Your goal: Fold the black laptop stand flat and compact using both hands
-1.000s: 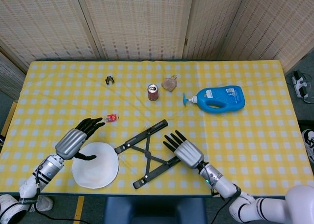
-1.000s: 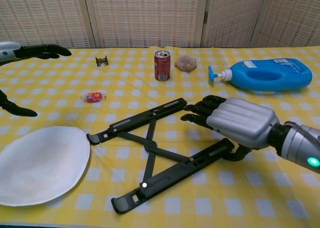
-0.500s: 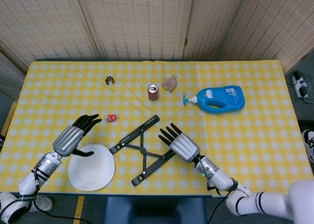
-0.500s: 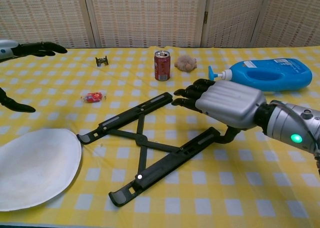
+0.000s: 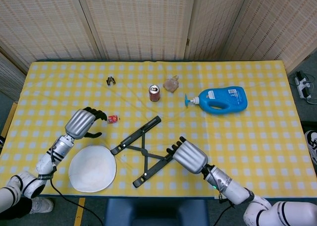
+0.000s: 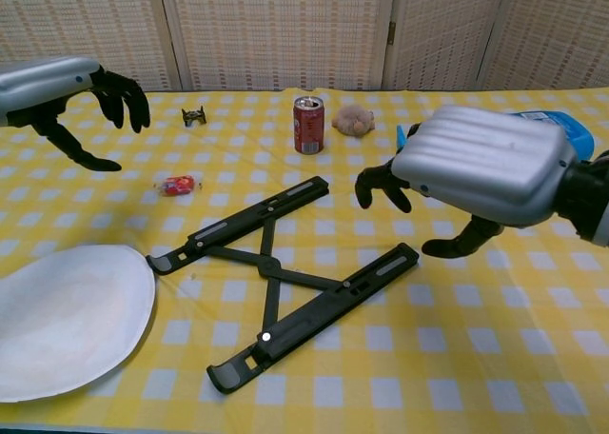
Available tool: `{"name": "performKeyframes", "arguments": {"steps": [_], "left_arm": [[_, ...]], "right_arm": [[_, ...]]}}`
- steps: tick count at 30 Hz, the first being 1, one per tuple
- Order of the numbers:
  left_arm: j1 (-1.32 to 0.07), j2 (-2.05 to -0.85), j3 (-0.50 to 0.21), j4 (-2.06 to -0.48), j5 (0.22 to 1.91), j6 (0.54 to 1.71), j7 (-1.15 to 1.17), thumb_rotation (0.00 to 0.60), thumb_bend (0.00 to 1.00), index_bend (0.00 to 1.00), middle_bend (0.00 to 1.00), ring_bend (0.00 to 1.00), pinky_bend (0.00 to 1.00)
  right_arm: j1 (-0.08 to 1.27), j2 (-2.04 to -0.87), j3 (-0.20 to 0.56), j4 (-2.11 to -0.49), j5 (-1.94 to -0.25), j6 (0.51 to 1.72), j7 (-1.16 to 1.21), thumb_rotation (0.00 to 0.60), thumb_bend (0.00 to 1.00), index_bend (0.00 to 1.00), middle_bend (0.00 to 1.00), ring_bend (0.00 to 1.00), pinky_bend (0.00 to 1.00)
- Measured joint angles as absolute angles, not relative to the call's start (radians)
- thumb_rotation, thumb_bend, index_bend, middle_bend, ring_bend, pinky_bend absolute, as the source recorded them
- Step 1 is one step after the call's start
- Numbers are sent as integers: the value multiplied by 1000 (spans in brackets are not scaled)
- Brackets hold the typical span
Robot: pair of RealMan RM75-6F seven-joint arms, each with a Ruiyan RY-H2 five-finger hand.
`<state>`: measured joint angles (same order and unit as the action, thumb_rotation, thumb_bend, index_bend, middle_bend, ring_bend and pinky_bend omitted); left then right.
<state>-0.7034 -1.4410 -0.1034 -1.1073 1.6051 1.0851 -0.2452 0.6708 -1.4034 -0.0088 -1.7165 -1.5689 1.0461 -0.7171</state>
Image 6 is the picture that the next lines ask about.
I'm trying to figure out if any black folding laptop stand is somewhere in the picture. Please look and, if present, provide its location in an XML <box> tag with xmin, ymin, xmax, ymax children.
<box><xmin>146</xmin><ymin>175</ymin><xmax>421</xmax><ymax>396</ymax></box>

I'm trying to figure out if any red soda can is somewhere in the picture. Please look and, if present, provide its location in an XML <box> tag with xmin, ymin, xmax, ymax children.
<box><xmin>292</xmin><ymin>95</ymin><xmax>325</xmax><ymax>155</ymax></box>

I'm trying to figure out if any blue pump detergent bottle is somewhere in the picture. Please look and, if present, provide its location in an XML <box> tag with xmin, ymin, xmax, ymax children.
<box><xmin>396</xmin><ymin>110</ymin><xmax>596</xmax><ymax>159</ymax></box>

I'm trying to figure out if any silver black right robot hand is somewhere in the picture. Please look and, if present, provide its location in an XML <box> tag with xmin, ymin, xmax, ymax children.
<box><xmin>354</xmin><ymin>104</ymin><xmax>580</xmax><ymax>259</ymax></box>

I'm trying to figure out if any small black clip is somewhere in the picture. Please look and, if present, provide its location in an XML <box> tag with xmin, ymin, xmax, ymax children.
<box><xmin>181</xmin><ymin>105</ymin><xmax>207</xmax><ymax>128</ymax></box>

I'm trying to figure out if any woven folding screen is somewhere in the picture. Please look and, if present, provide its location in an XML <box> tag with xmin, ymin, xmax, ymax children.
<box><xmin>0</xmin><ymin>0</ymin><xmax>609</xmax><ymax>92</ymax></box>

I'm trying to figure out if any red wrapped candy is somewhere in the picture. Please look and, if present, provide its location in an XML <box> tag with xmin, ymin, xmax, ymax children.
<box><xmin>153</xmin><ymin>174</ymin><xmax>205</xmax><ymax>198</ymax></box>

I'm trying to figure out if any yellow checkered tablecloth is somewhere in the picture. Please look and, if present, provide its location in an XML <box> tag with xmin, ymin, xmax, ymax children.
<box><xmin>0</xmin><ymin>87</ymin><xmax>609</xmax><ymax>430</ymax></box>

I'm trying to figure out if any white paper plate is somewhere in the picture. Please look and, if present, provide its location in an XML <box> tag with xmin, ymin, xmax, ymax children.
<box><xmin>0</xmin><ymin>244</ymin><xmax>157</xmax><ymax>404</ymax></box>

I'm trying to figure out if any beige fluffy plush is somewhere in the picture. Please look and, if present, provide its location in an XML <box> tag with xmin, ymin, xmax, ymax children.
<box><xmin>331</xmin><ymin>104</ymin><xmax>376</xmax><ymax>135</ymax></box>

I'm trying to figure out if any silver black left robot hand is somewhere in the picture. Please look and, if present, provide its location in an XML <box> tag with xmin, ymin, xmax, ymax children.
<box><xmin>0</xmin><ymin>56</ymin><xmax>151</xmax><ymax>172</ymax></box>

